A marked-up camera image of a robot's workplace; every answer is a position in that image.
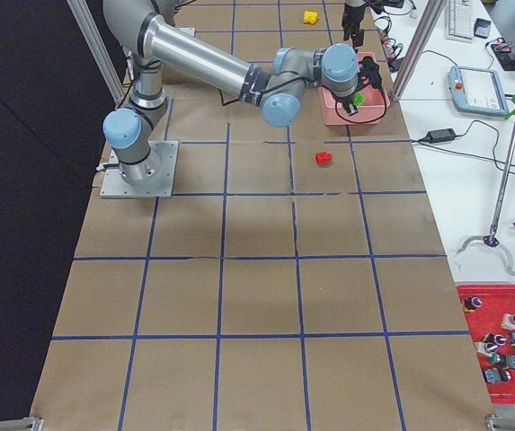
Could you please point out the green toy block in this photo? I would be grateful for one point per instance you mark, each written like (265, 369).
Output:
(359, 99)

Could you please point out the yellow toy block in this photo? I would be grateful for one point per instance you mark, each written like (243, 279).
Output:
(310, 17)

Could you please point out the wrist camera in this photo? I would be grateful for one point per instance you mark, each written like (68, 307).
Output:
(369, 73)

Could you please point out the pink plastic box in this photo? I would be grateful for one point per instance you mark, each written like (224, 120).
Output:
(365, 110)

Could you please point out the red toy block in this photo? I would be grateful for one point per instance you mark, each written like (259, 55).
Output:
(323, 159)

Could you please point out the aluminium frame post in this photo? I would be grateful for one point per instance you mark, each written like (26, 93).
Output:
(428, 21)

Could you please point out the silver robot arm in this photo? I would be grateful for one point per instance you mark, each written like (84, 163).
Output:
(146, 30)

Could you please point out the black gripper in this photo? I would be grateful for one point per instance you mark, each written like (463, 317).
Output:
(352, 15)
(345, 100)

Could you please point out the black power adapter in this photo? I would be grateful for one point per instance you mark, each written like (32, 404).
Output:
(440, 135)

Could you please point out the green handled reacher grabber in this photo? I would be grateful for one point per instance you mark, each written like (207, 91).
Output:
(490, 239)

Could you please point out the teach pendant tablet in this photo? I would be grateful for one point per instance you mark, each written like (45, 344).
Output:
(477, 90)

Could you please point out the brown paper table cover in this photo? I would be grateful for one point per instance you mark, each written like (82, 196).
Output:
(268, 293)

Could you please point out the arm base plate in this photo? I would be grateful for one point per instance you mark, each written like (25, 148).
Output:
(152, 178)

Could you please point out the white keyboard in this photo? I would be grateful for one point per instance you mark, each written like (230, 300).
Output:
(459, 25)

